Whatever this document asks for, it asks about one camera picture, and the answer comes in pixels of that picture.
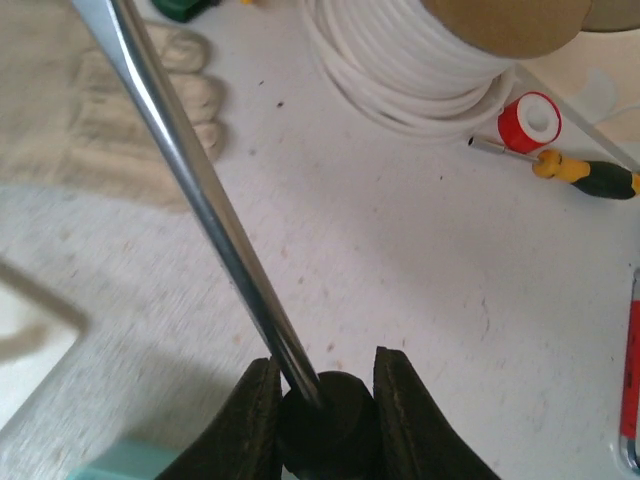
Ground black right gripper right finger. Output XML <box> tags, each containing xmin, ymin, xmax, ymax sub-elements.
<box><xmin>373</xmin><ymin>346</ymin><xmax>498</xmax><ymax>480</ymax></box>

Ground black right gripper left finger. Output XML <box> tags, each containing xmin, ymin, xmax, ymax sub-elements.
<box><xmin>158</xmin><ymin>358</ymin><xmax>282</xmax><ymax>480</ymax></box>

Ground black orange flathead screwdriver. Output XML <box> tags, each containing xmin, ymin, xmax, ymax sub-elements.
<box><xmin>75</xmin><ymin>1</ymin><xmax>381</xmax><ymax>479</ymax></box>

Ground teal spring tray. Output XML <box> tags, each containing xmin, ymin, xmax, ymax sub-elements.
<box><xmin>67</xmin><ymin>439</ymin><xmax>180</xmax><ymax>480</ymax></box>

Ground yellow black screwdriver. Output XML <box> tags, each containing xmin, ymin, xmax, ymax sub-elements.
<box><xmin>467</xmin><ymin>136</ymin><xmax>639</xmax><ymax>200</ymax></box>

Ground red white tape roll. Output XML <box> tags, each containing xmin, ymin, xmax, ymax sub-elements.
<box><xmin>497</xmin><ymin>91</ymin><xmax>562</xmax><ymax>154</ymax></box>

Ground beige work glove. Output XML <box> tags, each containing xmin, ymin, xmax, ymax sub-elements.
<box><xmin>0</xmin><ymin>22</ymin><xmax>226</xmax><ymax>211</ymax></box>

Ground green storage bin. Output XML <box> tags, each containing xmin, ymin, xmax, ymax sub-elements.
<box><xmin>151</xmin><ymin>0</ymin><xmax>221</xmax><ymax>23</ymax></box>

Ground red handled hex key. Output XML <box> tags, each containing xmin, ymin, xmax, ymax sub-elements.
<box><xmin>619</xmin><ymin>269</ymin><xmax>639</xmax><ymax>476</ymax></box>

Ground white peg base plate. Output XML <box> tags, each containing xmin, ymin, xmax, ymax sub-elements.
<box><xmin>1</xmin><ymin>262</ymin><xmax>88</xmax><ymax>430</ymax></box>

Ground white cable spool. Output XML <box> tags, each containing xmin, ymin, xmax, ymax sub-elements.
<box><xmin>299</xmin><ymin>1</ymin><xmax>592</xmax><ymax>143</ymax></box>

